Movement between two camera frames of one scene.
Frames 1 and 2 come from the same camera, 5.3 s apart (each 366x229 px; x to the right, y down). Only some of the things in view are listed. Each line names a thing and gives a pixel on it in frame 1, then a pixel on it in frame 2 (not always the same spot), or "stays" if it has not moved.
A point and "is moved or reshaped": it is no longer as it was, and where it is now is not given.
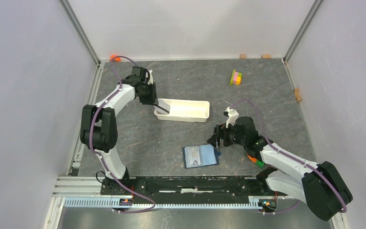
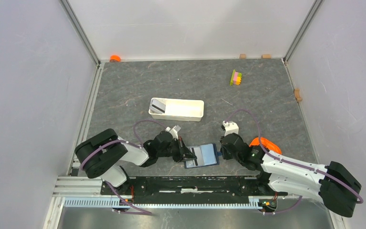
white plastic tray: [186, 110] is moved or reshaped
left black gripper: [152, 98] -> [184, 153]
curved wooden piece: [297, 96] stays
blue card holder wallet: [200, 156] stays
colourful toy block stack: [236, 78] stays
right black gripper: [220, 132] -> [225, 155]
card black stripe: [162, 109] -> [196, 150]
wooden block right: [266, 56] stays
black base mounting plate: [190, 189] stays
